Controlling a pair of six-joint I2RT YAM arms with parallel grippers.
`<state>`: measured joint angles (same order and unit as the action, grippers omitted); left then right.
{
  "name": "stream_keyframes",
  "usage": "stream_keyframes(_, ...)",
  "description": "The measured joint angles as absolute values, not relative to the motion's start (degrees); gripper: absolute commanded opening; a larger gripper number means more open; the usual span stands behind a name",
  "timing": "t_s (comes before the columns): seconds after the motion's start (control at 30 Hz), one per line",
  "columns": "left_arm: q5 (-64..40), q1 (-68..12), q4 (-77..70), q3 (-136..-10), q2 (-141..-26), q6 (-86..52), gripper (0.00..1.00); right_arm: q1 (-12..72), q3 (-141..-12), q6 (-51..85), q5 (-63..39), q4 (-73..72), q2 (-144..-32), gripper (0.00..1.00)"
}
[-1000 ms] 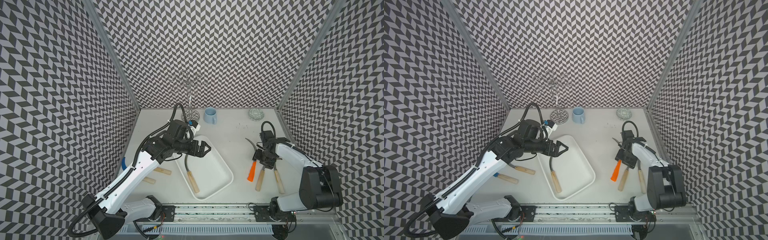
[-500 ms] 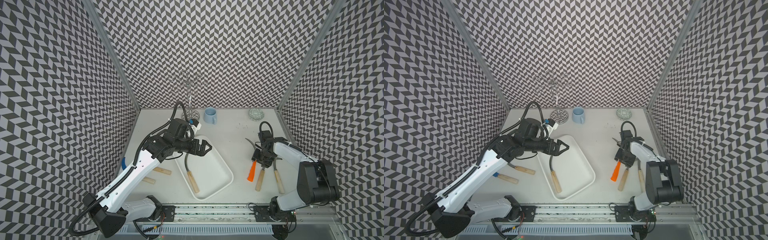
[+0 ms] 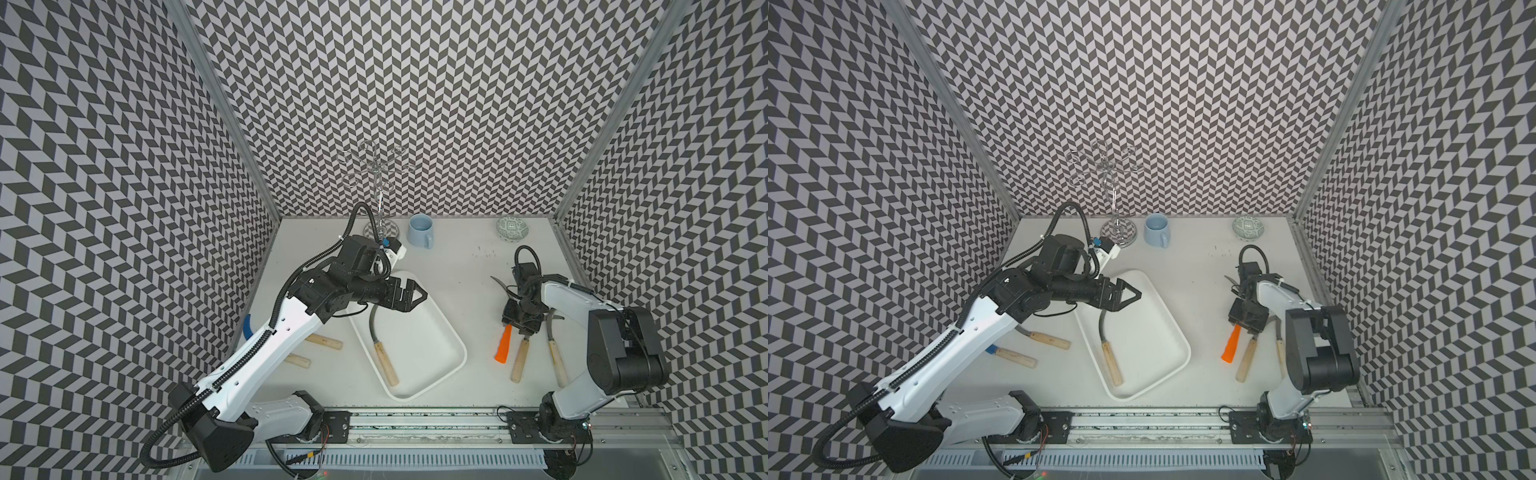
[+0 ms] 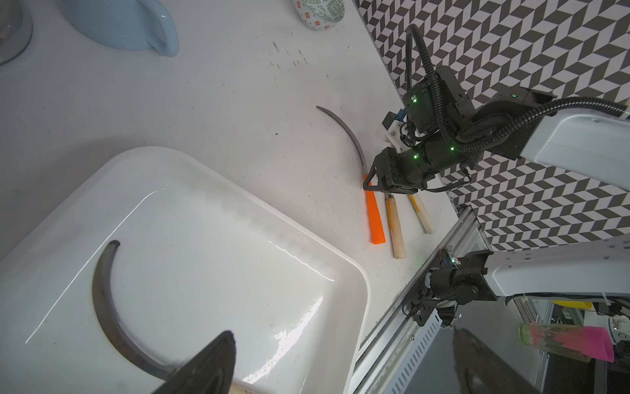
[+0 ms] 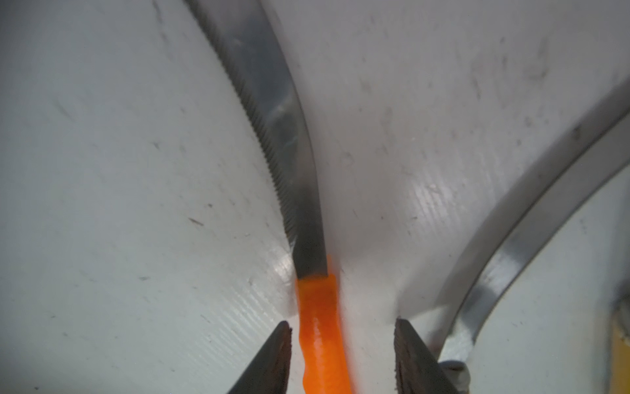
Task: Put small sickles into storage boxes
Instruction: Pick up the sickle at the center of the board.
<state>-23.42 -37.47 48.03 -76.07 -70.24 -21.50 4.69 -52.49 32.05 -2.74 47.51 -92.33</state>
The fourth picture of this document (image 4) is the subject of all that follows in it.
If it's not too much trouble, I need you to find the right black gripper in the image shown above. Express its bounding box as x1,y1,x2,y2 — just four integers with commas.
363,147,480,194

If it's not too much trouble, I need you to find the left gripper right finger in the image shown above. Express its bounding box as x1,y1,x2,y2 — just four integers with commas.
453,329,540,394

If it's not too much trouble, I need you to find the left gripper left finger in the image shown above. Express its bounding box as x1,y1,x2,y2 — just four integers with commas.
154,331,236,394

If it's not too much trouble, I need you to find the orange handle sickle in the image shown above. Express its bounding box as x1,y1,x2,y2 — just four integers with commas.
317,106,386,245

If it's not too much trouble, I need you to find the white rectangular storage tray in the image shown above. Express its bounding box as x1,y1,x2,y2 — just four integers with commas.
1,147,370,393

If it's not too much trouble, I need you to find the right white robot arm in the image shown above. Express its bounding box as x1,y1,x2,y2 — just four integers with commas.
364,26,629,327

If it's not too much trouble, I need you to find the green patterned small bowl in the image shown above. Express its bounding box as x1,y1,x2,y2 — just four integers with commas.
294,0,346,31

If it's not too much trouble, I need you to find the light blue mug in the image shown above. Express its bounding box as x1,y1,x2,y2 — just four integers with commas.
60,0,180,57

